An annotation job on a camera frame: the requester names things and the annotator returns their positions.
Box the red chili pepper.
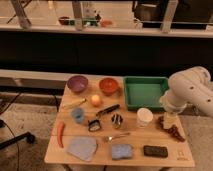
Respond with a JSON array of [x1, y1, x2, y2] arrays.
[[57, 122, 65, 148]]

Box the yellow banana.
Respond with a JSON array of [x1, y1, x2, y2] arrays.
[[62, 98, 87, 109]]

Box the black chair base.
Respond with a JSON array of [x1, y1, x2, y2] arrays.
[[0, 119, 36, 151]]

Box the blue folded cloth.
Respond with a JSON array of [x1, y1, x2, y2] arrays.
[[67, 136, 97, 162]]

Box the orange bowl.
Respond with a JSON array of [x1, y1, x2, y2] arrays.
[[99, 77, 119, 96]]

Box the dark red background bowl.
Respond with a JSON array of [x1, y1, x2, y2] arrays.
[[58, 16, 70, 25]]

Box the black sponge block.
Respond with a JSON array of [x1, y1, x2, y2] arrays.
[[143, 145, 168, 158]]

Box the wooden table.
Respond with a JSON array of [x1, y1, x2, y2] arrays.
[[45, 79, 195, 168]]

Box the purple bowl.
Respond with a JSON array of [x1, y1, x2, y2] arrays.
[[67, 75, 88, 93]]

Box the blue sponge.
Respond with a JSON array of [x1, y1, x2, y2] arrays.
[[111, 144, 132, 160]]

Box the orange background plate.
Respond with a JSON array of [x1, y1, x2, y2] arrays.
[[100, 20, 113, 27]]

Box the small black metal tin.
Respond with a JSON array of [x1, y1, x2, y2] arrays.
[[88, 119, 101, 132]]

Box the orange round fruit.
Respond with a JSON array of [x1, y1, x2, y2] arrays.
[[91, 95, 101, 107]]

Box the blue plastic cup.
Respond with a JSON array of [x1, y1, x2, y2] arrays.
[[71, 107, 84, 123]]

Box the metal spoon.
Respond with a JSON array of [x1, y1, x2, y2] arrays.
[[103, 132, 130, 142]]

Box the dark red grape bunch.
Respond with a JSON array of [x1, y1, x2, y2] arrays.
[[158, 116, 185, 142]]

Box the green plastic tray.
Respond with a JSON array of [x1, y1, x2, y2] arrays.
[[123, 76, 168, 111]]

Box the white paper cup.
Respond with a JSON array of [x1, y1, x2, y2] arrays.
[[137, 108, 153, 127]]

